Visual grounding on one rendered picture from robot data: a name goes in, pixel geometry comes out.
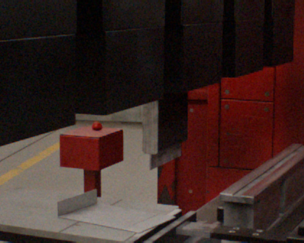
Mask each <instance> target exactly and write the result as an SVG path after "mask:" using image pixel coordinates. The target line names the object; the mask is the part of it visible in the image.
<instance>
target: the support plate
mask: <svg viewBox="0 0 304 243"><path fill-rule="evenodd" d="M73 196H75V194H69V193H63V192H52V191H43V190H35V189H24V188H17V189H12V190H11V191H8V192H6V193H4V194H0V231H7V232H12V233H17V234H26V235H31V236H39V237H44V238H49V239H58V240H63V241H68V242H82V243H124V242H125V241H126V240H129V239H131V237H132V236H134V235H135V234H137V233H133V232H130V231H124V230H119V229H113V228H106V227H102V226H97V225H93V224H89V223H83V222H79V223H78V224H76V225H80V226H71V225H72V224H74V223H76V222H77V221H73V220H65V219H62V218H58V210H57V202H58V201H60V200H63V199H66V198H68V197H73ZM116 201H118V200H115V199H109V198H103V197H97V203H99V204H103V205H112V204H113V203H115V202H116ZM114 206H118V207H122V208H129V209H133V210H140V211H144V212H148V213H159V214H163V215H167V214H168V213H171V212H172V211H173V210H175V209H178V206H172V205H161V204H155V203H149V202H138V201H131V200H121V201H119V202H118V203H117V204H115V205H114ZM68 226H71V227H69V228H68V229H66V230H65V231H62V232H58V231H60V230H63V229H65V228H67V227H68Z"/></svg>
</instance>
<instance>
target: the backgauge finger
mask: <svg viewBox="0 0 304 243"><path fill-rule="evenodd" d="M176 234H179V235H185V236H199V237H205V238H211V239H220V240H231V241H236V242H245V243H304V220H302V221H301V222H300V224H299V225H298V226H297V227H296V228H295V229H294V231H292V232H291V233H287V232H276V231H267V230H260V229H244V228H239V227H233V226H222V225H217V224H206V223H196V222H190V221H186V222H184V223H183V224H181V225H179V226H178V227H177V228H176Z"/></svg>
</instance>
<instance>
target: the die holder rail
mask: <svg viewBox="0 0 304 243"><path fill-rule="evenodd" d="M219 201H224V226H233V227H239V228H244V229H260V230H267V231H274V230H275V229H276V228H277V227H278V226H279V225H280V224H281V223H282V222H283V221H284V220H285V219H286V218H287V217H288V216H289V215H290V214H291V213H292V212H293V211H294V210H295V209H296V208H297V207H298V206H299V205H300V204H301V203H302V202H303V201H304V145H299V144H292V145H289V146H288V147H287V148H286V149H285V150H283V151H281V152H280V153H278V154H276V155H275V156H274V157H273V158H270V159H269V160H268V161H267V162H265V163H264V164H262V165H260V166H259V167H258V168H257V169H255V170H252V171H251V172H250V173H249V174H248V175H246V176H244V177H243V178H241V179H240V180H239V181H238V182H236V183H234V184H233V185H231V186H230V187H228V188H227V189H225V190H224V191H222V192H221V193H220V194H219Z"/></svg>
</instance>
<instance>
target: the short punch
mask: <svg viewBox="0 0 304 243"><path fill-rule="evenodd" d="M187 139H188V92H186V93H164V99H161V100H159V101H155V102H150V103H147V104H144V105H143V141H142V151H143V152H144V153H147V154H149V171H151V170H153V169H154V168H156V167H158V166H160V165H164V164H165V163H167V162H169V161H171V160H172V159H174V158H178V157H180V156H181V144H182V143H183V142H184V141H186V140H187Z"/></svg>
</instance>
